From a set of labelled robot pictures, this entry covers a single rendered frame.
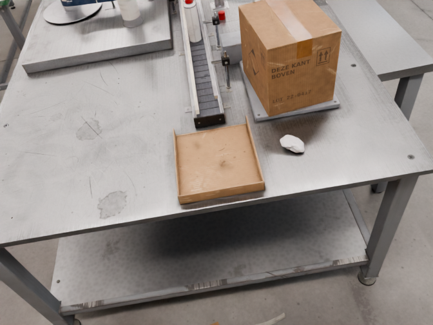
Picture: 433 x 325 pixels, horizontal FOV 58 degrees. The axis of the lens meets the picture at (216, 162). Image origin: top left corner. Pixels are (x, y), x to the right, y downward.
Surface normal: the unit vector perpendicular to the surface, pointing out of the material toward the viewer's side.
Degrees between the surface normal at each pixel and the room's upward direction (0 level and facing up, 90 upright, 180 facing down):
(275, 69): 90
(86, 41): 0
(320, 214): 1
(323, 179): 0
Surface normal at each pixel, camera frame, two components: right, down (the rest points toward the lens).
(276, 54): 0.26, 0.70
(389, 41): -0.11, -0.66
